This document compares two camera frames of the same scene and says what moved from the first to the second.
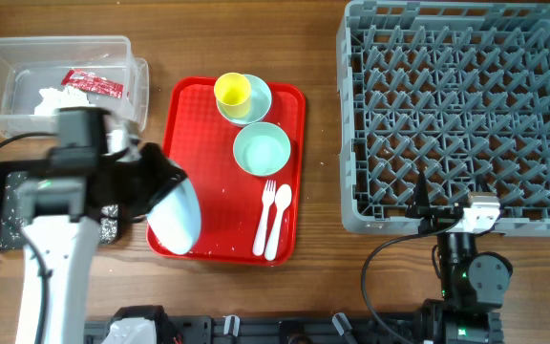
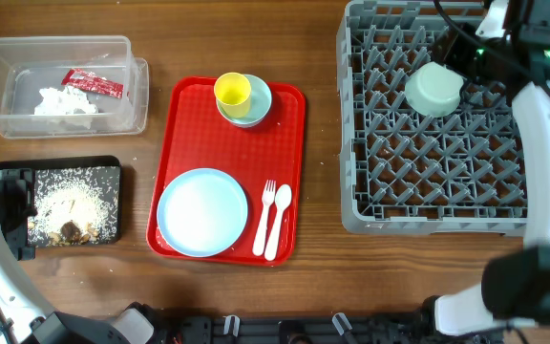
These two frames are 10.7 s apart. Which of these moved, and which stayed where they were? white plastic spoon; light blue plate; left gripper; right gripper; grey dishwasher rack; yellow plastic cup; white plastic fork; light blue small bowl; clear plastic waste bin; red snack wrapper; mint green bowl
Moved: left gripper; right gripper; mint green bowl; light blue plate
Stayed: clear plastic waste bin; red snack wrapper; grey dishwasher rack; yellow plastic cup; white plastic spoon; white plastic fork; light blue small bowl
